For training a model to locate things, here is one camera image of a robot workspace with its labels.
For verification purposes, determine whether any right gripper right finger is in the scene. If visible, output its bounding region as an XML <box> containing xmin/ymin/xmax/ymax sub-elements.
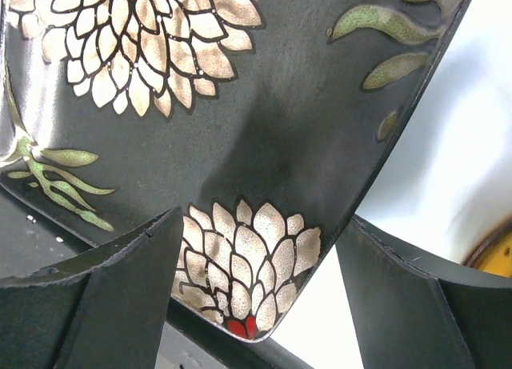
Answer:
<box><xmin>336</xmin><ymin>216</ymin><xmax>511</xmax><ymax>369</ymax></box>

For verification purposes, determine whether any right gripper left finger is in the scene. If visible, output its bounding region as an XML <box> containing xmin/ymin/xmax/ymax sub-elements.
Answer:
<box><xmin>1</xmin><ymin>208</ymin><xmax>183</xmax><ymax>368</ymax></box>

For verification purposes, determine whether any black floral square plate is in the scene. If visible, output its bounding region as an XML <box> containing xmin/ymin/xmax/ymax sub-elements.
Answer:
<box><xmin>1</xmin><ymin>0</ymin><xmax>470</xmax><ymax>341</ymax></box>

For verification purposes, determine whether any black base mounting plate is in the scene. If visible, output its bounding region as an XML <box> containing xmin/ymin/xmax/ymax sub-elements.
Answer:
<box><xmin>1</xmin><ymin>193</ymin><xmax>304</xmax><ymax>368</ymax></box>

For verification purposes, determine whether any yellow black saucer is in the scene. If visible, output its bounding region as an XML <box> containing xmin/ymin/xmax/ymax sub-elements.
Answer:
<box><xmin>462</xmin><ymin>217</ymin><xmax>511</xmax><ymax>278</ymax></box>

